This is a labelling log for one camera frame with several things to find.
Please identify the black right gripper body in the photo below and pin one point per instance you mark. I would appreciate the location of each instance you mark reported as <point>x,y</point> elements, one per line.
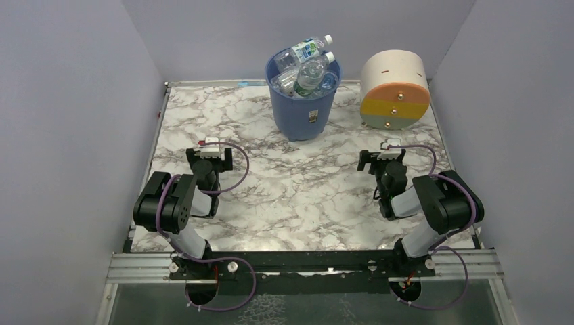
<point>365,162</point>

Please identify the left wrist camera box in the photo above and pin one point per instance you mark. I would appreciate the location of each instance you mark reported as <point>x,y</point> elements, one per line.
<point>209,148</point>

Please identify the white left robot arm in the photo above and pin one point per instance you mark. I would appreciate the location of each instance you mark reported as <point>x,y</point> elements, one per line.
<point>167,202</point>

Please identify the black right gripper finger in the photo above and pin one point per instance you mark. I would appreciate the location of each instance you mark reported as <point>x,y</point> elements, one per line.
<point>401,157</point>
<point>364,158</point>

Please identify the clear bottle dark green label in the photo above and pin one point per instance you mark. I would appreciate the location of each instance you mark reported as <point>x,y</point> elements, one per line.
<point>309,77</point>

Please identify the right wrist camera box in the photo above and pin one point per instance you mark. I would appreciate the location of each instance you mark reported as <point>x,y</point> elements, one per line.
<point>390,149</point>

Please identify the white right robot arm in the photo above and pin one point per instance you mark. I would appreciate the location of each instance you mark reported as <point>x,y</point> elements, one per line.
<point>448,204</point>

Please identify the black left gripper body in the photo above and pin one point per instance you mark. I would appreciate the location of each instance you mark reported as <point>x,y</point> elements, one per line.
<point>225,160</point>

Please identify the clear bottle white cap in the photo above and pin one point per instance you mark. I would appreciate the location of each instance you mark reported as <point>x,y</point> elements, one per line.
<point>284,81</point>

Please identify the bottle purple blue label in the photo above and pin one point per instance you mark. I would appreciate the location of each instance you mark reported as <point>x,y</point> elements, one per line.
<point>328,82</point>

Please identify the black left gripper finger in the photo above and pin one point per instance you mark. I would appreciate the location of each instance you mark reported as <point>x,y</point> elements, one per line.
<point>191,157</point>
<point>228,160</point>

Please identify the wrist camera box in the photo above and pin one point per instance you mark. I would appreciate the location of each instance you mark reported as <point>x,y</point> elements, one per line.
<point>209,148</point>
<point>390,149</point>

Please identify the round pastel drawer cabinet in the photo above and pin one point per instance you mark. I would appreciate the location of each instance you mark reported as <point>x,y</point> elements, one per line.
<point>394,90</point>

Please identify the blue plastic bin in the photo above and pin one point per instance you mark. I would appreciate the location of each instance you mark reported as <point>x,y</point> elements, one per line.
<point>300,118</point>

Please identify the black aluminium mounting rail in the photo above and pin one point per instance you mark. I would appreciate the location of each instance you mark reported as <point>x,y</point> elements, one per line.
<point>244,274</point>

